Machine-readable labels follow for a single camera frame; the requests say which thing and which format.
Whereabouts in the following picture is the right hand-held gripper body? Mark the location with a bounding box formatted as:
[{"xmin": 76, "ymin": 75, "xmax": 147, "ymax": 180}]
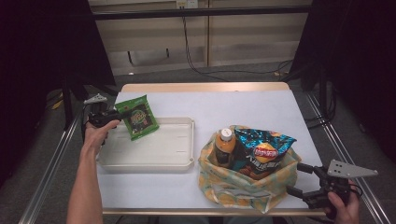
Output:
[{"xmin": 302, "ymin": 159, "xmax": 379, "ymax": 210}]

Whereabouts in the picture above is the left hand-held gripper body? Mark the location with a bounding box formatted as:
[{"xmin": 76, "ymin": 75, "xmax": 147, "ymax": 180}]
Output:
[{"xmin": 82, "ymin": 92, "xmax": 123, "ymax": 129}]

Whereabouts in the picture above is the green snack packet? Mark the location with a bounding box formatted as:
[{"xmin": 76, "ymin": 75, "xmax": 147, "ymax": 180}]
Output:
[{"xmin": 114, "ymin": 94, "xmax": 161, "ymax": 142}]

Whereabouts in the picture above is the blue chip bag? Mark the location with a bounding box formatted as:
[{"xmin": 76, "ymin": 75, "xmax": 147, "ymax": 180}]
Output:
[{"xmin": 232, "ymin": 126, "xmax": 298, "ymax": 181}]

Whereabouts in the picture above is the white plastic tray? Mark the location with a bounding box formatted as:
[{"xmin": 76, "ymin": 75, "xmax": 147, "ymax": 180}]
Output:
[{"xmin": 95, "ymin": 117, "xmax": 196, "ymax": 174}]

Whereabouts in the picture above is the orange patterned cloth bag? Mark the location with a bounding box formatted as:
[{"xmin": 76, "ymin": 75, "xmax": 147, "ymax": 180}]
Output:
[{"xmin": 197, "ymin": 124, "xmax": 303, "ymax": 215}]

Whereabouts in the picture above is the orange drink bottle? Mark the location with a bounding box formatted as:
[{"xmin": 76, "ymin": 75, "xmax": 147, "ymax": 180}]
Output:
[{"xmin": 213, "ymin": 127, "xmax": 237, "ymax": 169}]

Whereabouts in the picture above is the person's left hand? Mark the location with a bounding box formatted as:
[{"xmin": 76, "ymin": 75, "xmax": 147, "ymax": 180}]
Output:
[{"xmin": 81, "ymin": 119, "xmax": 120, "ymax": 153}]

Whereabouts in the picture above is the person's right hand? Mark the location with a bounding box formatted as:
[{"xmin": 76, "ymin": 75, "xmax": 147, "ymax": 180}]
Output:
[{"xmin": 323, "ymin": 178, "xmax": 361, "ymax": 224}]

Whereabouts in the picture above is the black stand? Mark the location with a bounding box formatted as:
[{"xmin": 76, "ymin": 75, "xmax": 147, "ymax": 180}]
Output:
[
  {"xmin": 60, "ymin": 73, "xmax": 120, "ymax": 130},
  {"xmin": 306, "ymin": 66, "xmax": 337, "ymax": 130}
]

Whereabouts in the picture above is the black curtain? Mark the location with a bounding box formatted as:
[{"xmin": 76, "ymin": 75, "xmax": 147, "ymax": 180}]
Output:
[
  {"xmin": 0, "ymin": 0, "xmax": 117, "ymax": 188},
  {"xmin": 288, "ymin": 0, "xmax": 396, "ymax": 162}
]

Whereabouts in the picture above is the white table mat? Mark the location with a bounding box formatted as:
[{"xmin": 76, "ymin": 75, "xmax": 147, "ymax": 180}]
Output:
[{"xmin": 96, "ymin": 90, "xmax": 326, "ymax": 210}]

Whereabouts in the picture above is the black horizontal bar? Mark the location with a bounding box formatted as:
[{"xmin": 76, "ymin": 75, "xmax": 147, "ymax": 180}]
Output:
[{"xmin": 92, "ymin": 5, "xmax": 313, "ymax": 21}]

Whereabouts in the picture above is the right hand-held gripper cable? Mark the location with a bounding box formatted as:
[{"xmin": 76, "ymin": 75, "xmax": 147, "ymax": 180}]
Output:
[{"xmin": 348, "ymin": 183, "xmax": 364, "ymax": 199}]

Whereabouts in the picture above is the aluminium floor rail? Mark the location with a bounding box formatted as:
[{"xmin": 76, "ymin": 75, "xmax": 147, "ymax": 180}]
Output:
[
  {"xmin": 304, "ymin": 91, "xmax": 393, "ymax": 224},
  {"xmin": 18, "ymin": 113, "xmax": 82, "ymax": 224}
]

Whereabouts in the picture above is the black wall cable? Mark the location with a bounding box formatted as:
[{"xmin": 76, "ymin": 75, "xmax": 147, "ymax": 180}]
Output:
[{"xmin": 181, "ymin": 16, "xmax": 294, "ymax": 82}]

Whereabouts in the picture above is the white wall socket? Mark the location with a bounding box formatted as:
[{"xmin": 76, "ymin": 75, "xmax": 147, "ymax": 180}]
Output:
[{"xmin": 176, "ymin": 0, "xmax": 199, "ymax": 9}]

